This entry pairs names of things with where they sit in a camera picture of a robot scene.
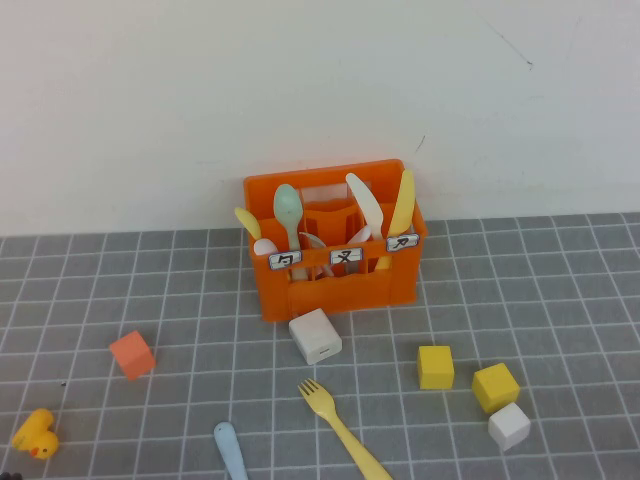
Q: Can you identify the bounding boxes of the paper label marked fork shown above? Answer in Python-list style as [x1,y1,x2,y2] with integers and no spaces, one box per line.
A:
[328,247,364,267]

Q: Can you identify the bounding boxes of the grey grid table cloth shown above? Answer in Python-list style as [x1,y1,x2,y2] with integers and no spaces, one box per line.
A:
[0,212,640,480]

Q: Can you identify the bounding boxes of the yellow wooden cube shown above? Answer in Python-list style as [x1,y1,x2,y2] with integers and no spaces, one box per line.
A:
[417,345,456,391]
[471,362,521,415]

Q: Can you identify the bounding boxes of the white usb charger block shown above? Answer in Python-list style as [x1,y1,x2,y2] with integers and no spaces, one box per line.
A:
[288,308,344,366]

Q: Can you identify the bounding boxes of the light blue plastic spoon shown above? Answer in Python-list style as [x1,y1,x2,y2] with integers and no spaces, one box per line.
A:
[213,421,250,480]

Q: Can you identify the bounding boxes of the orange plastic cutlery holder crate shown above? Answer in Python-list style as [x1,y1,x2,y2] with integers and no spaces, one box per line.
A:
[243,158,430,323]

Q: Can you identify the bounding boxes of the yellow plastic fork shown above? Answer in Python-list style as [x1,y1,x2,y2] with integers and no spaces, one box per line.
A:
[298,378,394,480]

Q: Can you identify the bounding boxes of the mint green plastic spoon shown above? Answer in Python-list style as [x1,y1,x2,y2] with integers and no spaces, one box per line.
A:
[272,183,307,282]

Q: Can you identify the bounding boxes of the paper label marked spoon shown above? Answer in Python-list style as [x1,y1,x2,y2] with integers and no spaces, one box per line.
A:
[267,249,304,271]

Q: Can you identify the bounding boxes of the yellow rubber duck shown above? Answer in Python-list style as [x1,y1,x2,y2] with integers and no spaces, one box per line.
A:
[11,407,60,461]

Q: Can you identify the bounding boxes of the pale yellow plastic spoon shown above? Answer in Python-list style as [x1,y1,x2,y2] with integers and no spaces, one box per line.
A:
[234,206,264,241]

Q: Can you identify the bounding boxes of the yellow plastic knife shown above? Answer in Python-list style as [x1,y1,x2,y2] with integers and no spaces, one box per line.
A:
[374,168,416,271]

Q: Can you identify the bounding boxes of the white wooden cube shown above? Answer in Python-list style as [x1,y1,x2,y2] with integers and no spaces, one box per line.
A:
[487,402,532,452]

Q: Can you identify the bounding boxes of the white plastic knife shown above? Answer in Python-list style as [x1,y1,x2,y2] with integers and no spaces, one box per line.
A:
[345,172,385,241]

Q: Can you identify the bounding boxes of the paper label marked knife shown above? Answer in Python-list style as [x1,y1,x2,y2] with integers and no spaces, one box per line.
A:
[385,233,418,253]

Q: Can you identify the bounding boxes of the orange wooden cube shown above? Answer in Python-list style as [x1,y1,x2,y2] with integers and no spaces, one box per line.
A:
[108,330,157,382]

